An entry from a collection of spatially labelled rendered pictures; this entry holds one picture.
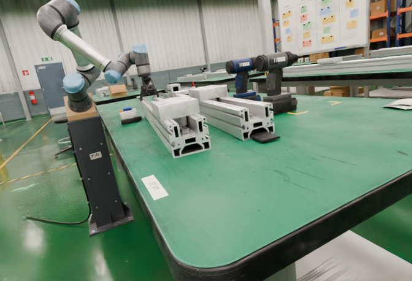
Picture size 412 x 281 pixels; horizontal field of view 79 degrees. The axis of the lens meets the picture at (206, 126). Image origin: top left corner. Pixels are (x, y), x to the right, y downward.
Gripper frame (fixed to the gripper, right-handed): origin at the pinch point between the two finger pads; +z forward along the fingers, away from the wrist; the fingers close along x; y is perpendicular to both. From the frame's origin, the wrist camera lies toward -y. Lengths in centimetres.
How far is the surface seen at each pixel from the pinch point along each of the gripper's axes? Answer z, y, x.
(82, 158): 27, 34, 47
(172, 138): -3, -83, 4
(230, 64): -18, -40, -33
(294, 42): -36, 212, -264
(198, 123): -5, -81, -3
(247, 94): -4, -40, -39
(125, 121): 0.3, -19.4, 14.8
